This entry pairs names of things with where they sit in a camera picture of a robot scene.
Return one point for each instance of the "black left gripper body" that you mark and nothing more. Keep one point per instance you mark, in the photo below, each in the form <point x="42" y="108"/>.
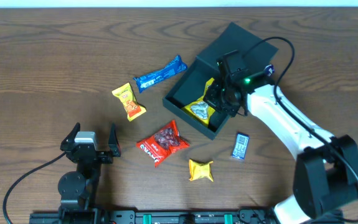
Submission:
<point x="103" y="156"/>

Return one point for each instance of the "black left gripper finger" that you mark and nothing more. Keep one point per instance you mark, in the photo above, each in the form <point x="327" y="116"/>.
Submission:
<point x="70" y="138"/>
<point x="113" y="141"/>

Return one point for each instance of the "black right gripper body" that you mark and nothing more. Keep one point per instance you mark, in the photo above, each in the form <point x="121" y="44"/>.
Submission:
<point x="218" y="96"/>

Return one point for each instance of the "yellow candy bag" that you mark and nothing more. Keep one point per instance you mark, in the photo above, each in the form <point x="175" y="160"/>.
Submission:
<point x="199" y="109"/>

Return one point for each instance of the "small blue box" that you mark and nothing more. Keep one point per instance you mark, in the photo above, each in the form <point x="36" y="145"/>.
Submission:
<point x="240" y="146"/>

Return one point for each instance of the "purple Dairy Milk chocolate bar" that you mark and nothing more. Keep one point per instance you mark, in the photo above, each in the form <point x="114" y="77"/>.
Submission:
<point x="269" y="70"/>

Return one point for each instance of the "red Hacks candy bag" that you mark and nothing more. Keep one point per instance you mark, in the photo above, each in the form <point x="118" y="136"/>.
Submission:
<point x="163" y="143"/>

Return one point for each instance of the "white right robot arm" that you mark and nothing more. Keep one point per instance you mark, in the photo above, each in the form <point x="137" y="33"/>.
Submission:
<point x="325" y="185"/>

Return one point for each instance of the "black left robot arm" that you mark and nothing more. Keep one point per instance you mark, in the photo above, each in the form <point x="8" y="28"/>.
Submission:
<point x="78" y="188"/>

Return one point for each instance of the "blue Oreo cookie pack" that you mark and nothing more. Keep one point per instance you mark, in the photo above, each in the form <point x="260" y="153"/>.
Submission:
<point x="171" y="69"/>

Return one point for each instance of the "yellow orange snack packet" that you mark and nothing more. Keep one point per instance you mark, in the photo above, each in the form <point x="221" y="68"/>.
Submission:
<point x="126" y="96"/>

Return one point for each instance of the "dark green open box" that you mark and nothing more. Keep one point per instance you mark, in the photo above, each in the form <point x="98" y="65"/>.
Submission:
<point x="191" y="86"/>

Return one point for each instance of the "small yellow crumpled packet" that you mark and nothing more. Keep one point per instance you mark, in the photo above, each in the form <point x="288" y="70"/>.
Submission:
<point x="199" y="170"/>

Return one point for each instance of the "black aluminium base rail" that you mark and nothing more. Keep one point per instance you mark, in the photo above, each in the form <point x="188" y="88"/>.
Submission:
<point x="245" y="216"/>

